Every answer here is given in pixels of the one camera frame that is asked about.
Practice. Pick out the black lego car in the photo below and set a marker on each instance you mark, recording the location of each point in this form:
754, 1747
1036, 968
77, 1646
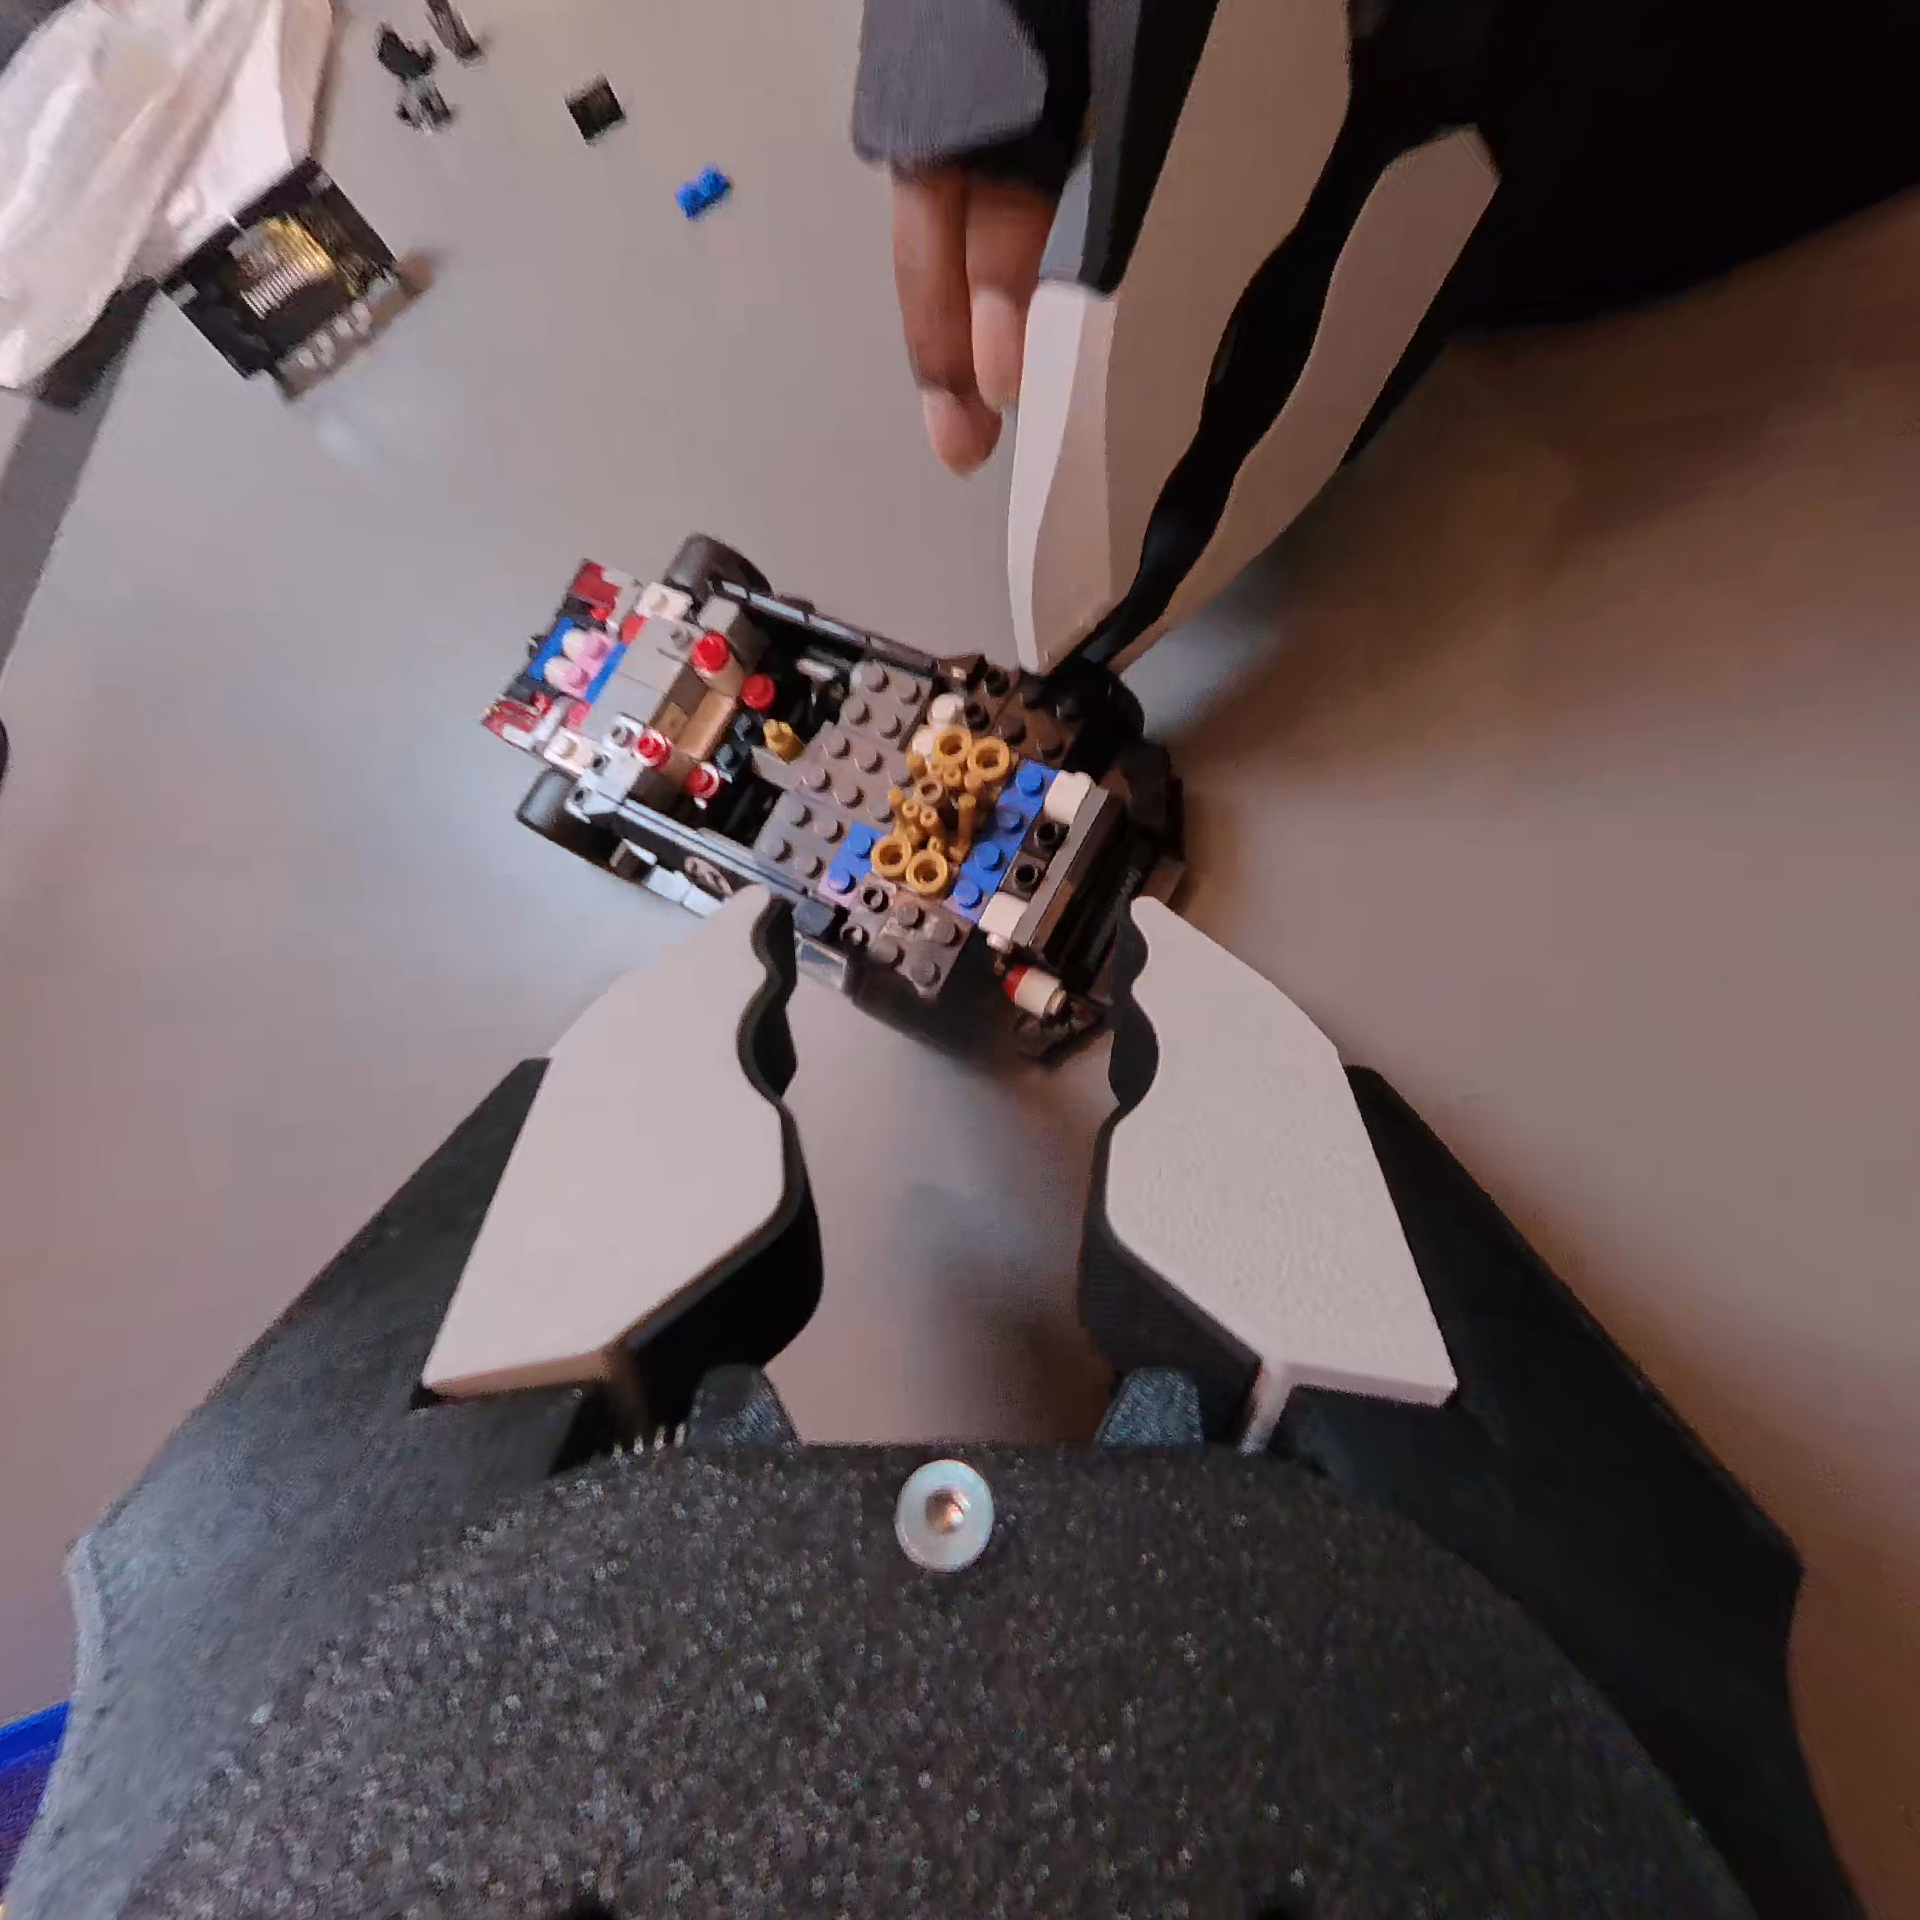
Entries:
838, 780

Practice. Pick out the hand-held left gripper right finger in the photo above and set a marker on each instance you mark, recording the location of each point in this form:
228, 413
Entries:
1276, 1185

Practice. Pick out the blue plastic bin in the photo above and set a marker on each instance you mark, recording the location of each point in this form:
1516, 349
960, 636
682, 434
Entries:
22, 1785

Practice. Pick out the white paper bag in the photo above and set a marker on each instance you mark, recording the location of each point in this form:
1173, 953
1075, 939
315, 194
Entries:
118, 136

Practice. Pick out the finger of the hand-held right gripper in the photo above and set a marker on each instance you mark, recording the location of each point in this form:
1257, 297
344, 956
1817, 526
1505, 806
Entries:
1348, 346
1140, 300

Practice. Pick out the person's right hand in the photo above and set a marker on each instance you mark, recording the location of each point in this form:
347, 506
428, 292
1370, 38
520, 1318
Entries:
960, 300

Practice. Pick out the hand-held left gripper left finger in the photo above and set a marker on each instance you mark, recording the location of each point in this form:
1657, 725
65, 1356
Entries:
629, 1185

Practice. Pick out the blue lego plate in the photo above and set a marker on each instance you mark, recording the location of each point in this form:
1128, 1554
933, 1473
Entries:
701, 190

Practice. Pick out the black printed lego panel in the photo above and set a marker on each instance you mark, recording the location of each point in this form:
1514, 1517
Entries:
284, 292

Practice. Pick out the black lego piece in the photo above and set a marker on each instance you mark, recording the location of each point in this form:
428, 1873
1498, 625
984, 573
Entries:
594, 108
405, 56
453, 27
426, 106

